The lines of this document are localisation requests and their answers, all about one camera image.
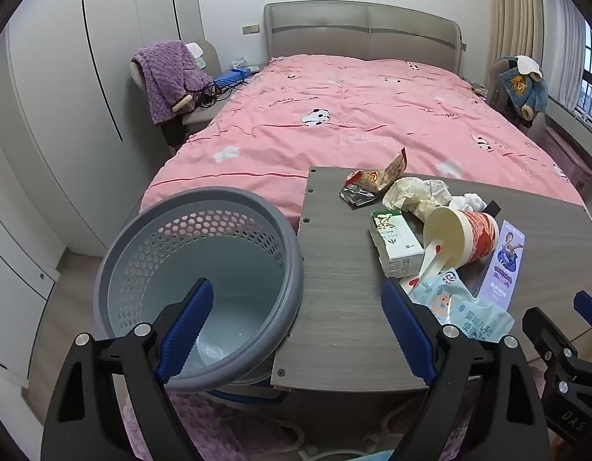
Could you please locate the small black object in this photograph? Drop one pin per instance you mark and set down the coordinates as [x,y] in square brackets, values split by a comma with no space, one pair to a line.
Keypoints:
[493,207]

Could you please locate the light blue wipe packet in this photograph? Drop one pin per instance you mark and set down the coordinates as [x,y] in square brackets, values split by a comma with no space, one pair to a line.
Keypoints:
[468,314]

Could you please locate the beige curtain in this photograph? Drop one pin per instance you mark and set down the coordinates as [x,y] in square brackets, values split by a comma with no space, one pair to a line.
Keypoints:
[526,19]

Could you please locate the red white paper cup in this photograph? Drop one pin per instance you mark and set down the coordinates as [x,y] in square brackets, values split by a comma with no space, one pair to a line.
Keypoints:
[473,235]

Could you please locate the torn snack wrapper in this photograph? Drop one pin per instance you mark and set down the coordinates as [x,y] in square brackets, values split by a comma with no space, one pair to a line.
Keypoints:
[372,178]

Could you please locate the pink panda print duvet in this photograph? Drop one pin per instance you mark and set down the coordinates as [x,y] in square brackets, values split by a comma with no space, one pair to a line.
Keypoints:
[324,144]

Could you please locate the grey perforated wastebasket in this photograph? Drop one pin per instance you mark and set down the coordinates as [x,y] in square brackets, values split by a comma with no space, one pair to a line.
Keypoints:
[147,249]

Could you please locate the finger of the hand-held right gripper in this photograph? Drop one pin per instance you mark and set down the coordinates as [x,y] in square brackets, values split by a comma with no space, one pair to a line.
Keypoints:
[540,326]
[586,307]

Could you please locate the tissue pack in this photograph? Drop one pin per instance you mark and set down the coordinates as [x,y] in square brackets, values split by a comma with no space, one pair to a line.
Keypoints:
[239,63]

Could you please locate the white green milk carton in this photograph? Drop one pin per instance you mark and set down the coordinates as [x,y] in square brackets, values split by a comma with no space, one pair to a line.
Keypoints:
[396,249]

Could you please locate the beige chair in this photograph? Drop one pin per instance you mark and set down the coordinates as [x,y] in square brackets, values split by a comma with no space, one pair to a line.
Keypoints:
[202,117]
[536,132]

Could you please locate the purple rabbit print packet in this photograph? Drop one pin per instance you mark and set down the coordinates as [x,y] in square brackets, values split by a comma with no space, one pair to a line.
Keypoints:
[506,269]

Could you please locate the white wardrobe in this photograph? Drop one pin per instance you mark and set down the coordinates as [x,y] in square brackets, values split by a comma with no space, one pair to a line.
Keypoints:
[46,105]

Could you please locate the dark cloth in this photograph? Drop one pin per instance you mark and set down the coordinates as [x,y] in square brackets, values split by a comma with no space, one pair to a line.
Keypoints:
[170,134]

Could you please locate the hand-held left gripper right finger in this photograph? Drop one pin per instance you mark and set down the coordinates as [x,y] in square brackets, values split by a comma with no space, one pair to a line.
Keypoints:
[408,336]

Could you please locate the purple fuzzy blanket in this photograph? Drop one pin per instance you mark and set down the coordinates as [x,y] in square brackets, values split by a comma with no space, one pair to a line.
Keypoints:
[166,77]

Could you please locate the white tissue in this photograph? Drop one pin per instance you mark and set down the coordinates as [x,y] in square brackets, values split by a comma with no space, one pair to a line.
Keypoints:
[468,200]

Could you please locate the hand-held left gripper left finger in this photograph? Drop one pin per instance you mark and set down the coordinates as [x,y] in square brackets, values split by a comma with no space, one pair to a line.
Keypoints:
[188,331]

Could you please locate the purple fuzzy cushion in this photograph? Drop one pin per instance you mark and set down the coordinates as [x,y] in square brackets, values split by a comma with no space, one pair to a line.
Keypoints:
[219,427]

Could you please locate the pink storage box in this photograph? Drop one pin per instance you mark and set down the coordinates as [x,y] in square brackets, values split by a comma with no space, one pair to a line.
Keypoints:
[572,158]

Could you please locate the wall socket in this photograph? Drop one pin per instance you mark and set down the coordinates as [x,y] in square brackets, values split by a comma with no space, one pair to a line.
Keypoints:
[249,29]

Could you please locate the grey bed headboard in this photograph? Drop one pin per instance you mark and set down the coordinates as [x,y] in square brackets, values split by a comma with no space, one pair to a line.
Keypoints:
[363,33]

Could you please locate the white door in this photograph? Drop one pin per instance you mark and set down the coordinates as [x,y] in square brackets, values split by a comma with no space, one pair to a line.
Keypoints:
[17,259]

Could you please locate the white printed cushion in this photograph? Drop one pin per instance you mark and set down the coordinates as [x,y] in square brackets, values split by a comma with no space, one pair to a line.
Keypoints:
[197,55]

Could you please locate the cream paper wrapper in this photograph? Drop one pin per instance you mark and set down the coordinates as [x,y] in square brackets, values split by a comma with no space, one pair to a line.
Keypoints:
[411,194]

